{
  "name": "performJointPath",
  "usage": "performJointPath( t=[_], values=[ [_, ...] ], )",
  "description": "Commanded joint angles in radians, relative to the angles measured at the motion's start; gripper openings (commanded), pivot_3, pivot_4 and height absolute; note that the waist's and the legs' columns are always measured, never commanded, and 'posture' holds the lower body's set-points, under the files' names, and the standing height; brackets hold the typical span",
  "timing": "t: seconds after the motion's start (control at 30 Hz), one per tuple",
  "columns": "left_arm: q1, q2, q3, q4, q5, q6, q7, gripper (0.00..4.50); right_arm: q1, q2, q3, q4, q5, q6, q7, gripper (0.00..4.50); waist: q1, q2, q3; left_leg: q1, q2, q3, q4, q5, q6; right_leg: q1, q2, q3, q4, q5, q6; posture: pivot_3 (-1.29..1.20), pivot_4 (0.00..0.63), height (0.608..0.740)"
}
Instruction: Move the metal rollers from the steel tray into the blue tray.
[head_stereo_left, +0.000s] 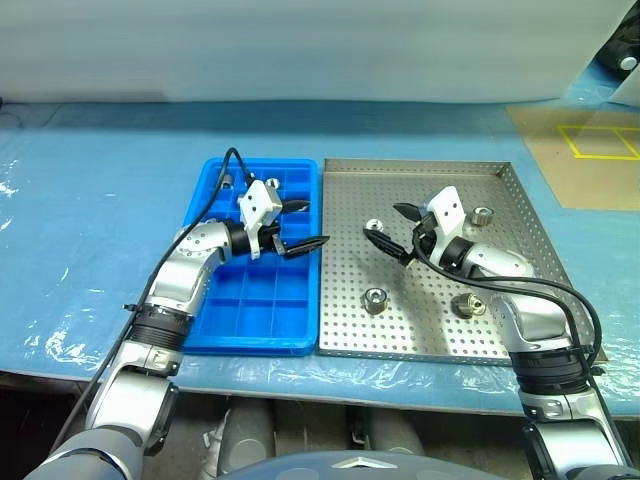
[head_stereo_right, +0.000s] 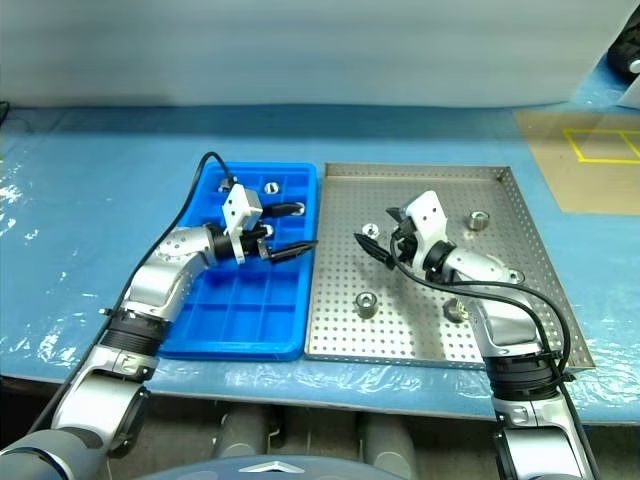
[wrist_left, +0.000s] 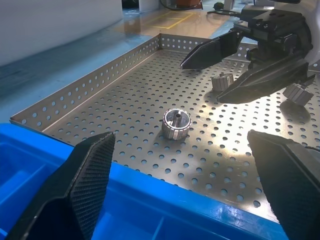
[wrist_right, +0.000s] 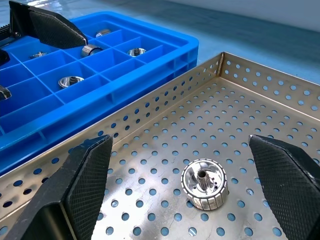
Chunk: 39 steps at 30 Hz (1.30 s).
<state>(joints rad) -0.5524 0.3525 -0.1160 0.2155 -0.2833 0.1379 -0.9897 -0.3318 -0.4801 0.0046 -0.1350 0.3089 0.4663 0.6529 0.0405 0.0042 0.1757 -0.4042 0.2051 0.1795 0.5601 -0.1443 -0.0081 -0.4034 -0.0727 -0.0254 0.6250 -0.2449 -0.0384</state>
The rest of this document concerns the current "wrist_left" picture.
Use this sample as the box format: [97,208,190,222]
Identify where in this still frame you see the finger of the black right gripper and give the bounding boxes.
[179,31,245,71]
[216,53,316,104]

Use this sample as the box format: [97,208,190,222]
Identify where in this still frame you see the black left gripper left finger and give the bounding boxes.
[6,131,116,240]

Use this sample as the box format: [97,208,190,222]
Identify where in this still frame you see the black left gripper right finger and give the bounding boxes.
[246,130,320,240]

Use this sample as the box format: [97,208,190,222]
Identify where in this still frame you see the blue plastic bin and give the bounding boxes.
[0,122,288,240]

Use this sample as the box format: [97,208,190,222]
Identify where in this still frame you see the perforated metal tray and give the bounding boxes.
[9,33,320,223]

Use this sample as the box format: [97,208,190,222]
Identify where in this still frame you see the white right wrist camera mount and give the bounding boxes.
[301,0,320,66]

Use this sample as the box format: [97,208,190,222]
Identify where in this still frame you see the black cable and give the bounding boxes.
[206,9,242,19]

